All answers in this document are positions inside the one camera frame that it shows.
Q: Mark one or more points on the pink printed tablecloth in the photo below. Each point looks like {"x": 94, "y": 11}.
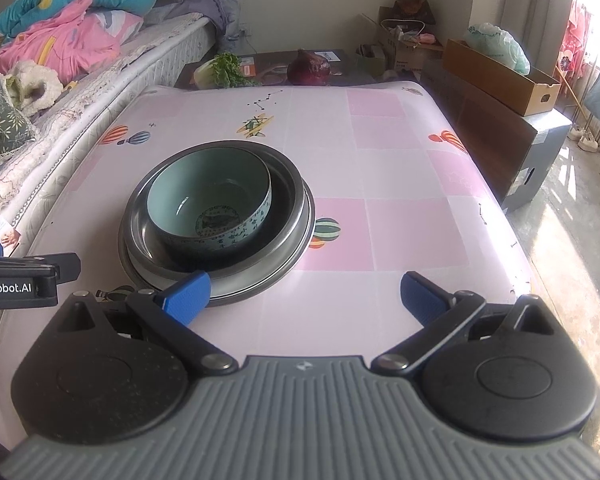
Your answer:
{"x": 405, "y": 170}

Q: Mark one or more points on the white quilted mattress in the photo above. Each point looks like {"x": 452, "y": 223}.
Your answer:
{"x": 105, "y": 90}

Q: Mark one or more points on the small pink packet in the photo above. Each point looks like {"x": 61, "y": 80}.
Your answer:
{"x": 427, "y": 38}

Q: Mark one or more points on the pale green plastic bag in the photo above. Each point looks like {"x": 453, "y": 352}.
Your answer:
{"x": 500, "y": 47}

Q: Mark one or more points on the grey purple blanket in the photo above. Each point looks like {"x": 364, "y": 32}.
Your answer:
{"x": 215, "y": 10}

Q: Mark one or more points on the deep stainless steel bowl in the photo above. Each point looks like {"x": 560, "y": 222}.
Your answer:
{"x": 287, "y": 195}

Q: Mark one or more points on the shallow stainless steel plate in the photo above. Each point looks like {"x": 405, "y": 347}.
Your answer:
{"x": 240, "y": 295}

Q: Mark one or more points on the white slipper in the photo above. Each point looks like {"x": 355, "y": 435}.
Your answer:
{"x": 591, "y": 143}
{"x": 576, "y": 131}

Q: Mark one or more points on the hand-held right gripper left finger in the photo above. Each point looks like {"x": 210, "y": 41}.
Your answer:
{"x": 187, "y": 295}

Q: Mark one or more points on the dark brown wooden board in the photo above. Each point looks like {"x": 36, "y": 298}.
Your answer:
{"x": 480, "y": 125}

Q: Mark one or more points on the teal ceramic bowl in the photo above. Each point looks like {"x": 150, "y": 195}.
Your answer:
{"x": 190, "y": 200}

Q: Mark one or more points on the black snack bag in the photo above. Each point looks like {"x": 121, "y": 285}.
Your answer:
{"x": 412, "y": 7}

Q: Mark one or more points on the white sherpa cloth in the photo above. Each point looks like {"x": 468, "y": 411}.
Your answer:
{"x": 40, "y": 80}

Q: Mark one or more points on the green floral pillow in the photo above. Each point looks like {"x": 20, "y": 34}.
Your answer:
{"x": 2, "y": 120}

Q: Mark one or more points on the open cardboard box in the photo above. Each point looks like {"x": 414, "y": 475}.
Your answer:
{"x": 410, "y": 60}

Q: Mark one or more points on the green paper bag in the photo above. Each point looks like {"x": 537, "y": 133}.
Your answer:
{"x": 372, "y": 62}

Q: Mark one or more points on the green bok choy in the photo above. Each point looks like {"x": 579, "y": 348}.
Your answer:
{"x": 222, "y": 70}

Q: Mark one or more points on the flat dark printed box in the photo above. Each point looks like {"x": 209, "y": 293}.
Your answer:
{"x": 275, "y": 62}

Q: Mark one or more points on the purple cabbage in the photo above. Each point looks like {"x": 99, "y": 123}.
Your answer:
{"x": 310, "y": 70}

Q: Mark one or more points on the long cardboard box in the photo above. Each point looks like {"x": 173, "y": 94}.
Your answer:
{"x": 500, "y": 85}

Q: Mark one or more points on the grey box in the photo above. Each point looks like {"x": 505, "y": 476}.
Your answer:
{"x": 545, "y": 150}

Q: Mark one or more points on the pink hanging clothing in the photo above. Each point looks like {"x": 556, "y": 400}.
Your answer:
{"x": 577, "y": 45}

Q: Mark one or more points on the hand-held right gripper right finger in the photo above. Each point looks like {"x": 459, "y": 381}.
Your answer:
{"x": 422, "y": 297}

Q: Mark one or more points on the pink blanket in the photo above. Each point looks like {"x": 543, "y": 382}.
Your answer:
{"x": 65, "y": 40}

